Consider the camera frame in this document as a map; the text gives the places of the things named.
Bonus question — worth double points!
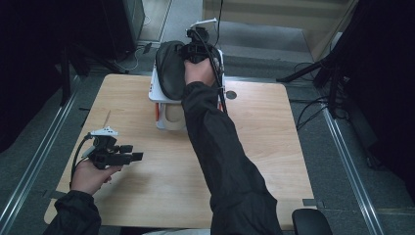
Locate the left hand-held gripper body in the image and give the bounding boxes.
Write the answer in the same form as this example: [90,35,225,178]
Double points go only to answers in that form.
[85,126,132,170]

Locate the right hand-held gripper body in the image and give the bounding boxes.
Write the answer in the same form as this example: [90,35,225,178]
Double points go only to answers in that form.
[185,17,219,65]

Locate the black flip-flop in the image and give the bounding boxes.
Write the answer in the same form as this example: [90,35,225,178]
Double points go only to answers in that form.
[155,40,188,101]

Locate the cream clog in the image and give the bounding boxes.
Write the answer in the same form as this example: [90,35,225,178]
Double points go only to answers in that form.
[163,103,188,130]

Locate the white shoe rack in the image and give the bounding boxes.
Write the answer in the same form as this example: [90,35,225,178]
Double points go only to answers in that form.
[148,46,228,132]

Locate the person's right hand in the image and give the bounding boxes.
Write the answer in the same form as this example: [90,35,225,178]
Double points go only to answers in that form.
[183,58,217,88]

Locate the person's left hand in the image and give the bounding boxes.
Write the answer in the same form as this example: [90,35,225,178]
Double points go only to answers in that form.
[69,159,123,197]

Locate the grey tape strip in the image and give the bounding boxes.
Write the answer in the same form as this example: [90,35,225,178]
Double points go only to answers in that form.
[301,198,326,209]
[43,190,69,202]

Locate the wooden step platform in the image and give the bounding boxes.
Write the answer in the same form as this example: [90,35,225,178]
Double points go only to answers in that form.
[202,0,360,62]

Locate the dark cabinet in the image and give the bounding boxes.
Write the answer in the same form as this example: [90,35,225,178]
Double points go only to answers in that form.
[101,0,147,63]

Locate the black metal stand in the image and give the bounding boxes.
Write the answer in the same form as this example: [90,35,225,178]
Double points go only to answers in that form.
[58,42,130,107]

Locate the black curtain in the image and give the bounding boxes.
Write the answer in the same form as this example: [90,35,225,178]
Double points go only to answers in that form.
[0,0,109,153]
[339,0,415,197]

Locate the black tripod stand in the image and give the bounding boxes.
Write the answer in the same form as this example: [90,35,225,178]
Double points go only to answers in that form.
[276,32,348,119]

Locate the black rounded chair part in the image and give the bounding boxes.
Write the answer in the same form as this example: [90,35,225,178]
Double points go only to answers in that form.
[291,209,334,235]

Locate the right hand-held gripper cable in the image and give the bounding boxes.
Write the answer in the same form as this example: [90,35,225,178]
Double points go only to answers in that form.
[195,28,229,116]

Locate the black hanging cable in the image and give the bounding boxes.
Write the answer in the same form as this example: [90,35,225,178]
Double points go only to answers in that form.
[213,0,225,50]

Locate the metal floor rail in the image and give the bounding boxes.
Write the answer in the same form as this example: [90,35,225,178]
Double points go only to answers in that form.
[321,107,386,235]
[0,76,81,229]

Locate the white floor cable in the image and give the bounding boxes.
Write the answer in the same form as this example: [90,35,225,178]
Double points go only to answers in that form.
[113,45,155,73]

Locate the black floor cables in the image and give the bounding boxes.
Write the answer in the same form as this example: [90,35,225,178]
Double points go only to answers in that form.
[288,62,331,131]

